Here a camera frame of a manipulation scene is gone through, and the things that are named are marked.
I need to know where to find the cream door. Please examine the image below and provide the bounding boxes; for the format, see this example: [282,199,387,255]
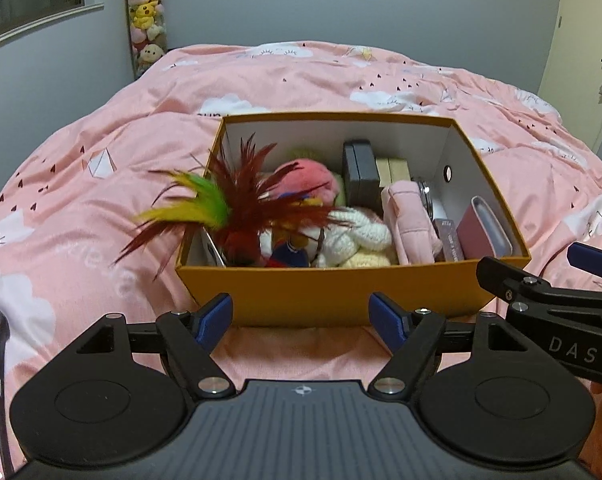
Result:
[536,0,602,156]

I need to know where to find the orange cardboard box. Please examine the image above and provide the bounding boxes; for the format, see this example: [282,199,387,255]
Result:
[175,112,532,328]

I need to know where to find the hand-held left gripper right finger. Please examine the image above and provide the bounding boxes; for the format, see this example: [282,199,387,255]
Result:
[368,292,531,397]

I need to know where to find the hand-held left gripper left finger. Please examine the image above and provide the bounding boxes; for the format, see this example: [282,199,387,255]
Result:
[75,292,236,398]

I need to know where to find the blue yellow plush toy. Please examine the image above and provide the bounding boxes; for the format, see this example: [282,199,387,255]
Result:
[266,227,314,267]

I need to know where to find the pink green plush toy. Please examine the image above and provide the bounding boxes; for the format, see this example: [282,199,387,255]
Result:
[266,147,344,206]

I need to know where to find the beige box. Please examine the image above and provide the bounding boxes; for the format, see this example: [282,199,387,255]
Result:
[375,156,412,186]

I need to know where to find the pink pouch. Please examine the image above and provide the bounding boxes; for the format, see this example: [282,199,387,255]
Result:
[381,181,443,266]

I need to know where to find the pink printed blanket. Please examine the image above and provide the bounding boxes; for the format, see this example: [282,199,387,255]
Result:
[0,40,602,480]

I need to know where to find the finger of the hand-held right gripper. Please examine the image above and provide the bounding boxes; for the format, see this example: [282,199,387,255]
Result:
[476,256,602,312]
[567,242,602,283]

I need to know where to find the colourful feather toy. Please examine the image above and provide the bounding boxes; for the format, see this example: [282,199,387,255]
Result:
[113,132,354,281]

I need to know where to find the white crochet doll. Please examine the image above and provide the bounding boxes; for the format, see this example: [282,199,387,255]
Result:
[301,207,399,267]

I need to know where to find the pink rectangular case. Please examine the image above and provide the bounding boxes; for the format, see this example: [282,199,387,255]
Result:
[456,195,514,260]

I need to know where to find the grey box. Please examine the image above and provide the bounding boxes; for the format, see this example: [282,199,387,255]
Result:
[342,139,383,207]

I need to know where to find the hanging plush toys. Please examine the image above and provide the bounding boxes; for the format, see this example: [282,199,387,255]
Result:
[123,0,171,80]

